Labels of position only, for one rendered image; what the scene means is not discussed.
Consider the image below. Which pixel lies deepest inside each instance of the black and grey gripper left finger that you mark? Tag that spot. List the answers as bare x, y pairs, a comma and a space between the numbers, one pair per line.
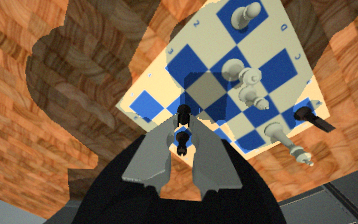
146, 161

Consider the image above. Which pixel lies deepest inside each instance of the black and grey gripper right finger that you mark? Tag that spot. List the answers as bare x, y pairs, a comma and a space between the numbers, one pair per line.
218, 166

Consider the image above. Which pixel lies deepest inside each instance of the blue and cream chessboard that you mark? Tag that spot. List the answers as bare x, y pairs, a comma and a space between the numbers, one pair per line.
188, 71

